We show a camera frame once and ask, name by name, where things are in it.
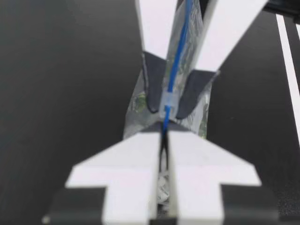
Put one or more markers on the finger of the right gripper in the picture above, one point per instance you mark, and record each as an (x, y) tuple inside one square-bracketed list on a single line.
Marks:
[(154, 28), (225, 30)]

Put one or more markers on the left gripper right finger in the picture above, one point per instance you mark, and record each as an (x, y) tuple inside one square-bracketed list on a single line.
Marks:
[(201, 168)]

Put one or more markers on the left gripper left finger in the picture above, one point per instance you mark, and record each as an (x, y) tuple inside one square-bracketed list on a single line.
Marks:
[(126, 168)]

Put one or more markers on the clear zip bag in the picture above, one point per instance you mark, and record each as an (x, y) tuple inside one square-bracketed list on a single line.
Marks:
[(188, 44)]

